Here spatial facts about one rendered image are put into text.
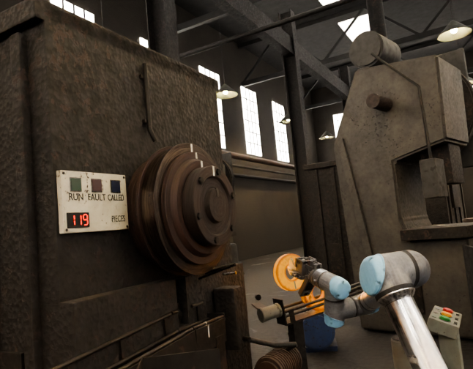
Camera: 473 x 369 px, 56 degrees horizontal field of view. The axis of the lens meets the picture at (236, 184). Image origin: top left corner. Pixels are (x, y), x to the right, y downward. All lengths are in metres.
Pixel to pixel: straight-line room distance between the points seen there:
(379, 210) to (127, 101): 2.89
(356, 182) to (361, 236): 0.48
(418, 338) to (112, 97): 1.20
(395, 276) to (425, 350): 0.21
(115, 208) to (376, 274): 0.83
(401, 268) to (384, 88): 2.90
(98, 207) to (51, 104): 0.33
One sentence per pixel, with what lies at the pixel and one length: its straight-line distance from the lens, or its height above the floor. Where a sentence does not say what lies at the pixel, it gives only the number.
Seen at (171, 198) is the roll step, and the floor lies 1.15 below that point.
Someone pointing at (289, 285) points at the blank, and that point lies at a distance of 1.95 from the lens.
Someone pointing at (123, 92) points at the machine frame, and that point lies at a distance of 1.65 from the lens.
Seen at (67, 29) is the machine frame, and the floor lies 1.69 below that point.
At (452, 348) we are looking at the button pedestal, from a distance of 2.04.
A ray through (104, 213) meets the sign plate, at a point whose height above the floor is 1.11.
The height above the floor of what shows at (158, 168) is 1.25.
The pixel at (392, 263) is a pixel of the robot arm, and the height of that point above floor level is 0.88.
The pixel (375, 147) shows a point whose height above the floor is 1.62.
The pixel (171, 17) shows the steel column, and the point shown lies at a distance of 6.65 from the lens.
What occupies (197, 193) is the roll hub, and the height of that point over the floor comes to 1.15.
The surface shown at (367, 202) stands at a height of 1.15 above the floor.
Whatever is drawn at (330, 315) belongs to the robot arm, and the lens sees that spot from 1.75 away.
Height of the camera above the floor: 1.03
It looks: 6 degrees up
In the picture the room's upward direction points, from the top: 5 degrees counter-clockwise
